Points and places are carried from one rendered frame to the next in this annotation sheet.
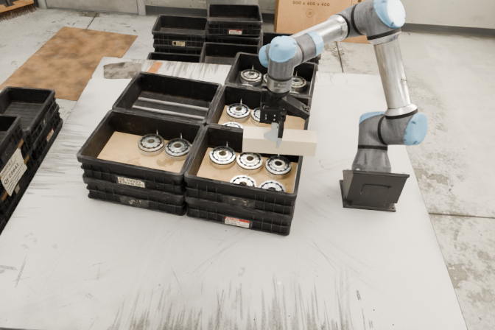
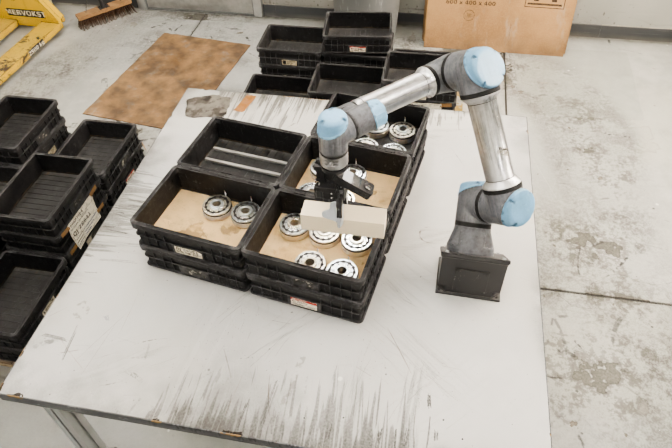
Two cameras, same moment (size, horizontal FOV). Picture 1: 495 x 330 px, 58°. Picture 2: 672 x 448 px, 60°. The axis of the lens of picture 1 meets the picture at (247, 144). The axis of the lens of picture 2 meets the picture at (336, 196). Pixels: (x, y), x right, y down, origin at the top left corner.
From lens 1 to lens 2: 43 cm
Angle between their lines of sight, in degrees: 9
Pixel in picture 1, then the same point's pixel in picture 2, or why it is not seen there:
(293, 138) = (357, 218)
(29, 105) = (109, 141)
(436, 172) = (607, 239)
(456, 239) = (616, 330)
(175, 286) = (225, 372)
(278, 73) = (327, 150)
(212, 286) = (265, 376)
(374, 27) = (464, 86)
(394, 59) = (489, 124)
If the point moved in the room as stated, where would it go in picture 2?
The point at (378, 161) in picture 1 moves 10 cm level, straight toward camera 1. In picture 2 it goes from (474, 242) to (461, 264)
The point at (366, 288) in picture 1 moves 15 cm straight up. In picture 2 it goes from (440, 393) to (446, 367)
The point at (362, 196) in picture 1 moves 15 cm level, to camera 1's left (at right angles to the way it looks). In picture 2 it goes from (456, 281) to (409, 275)
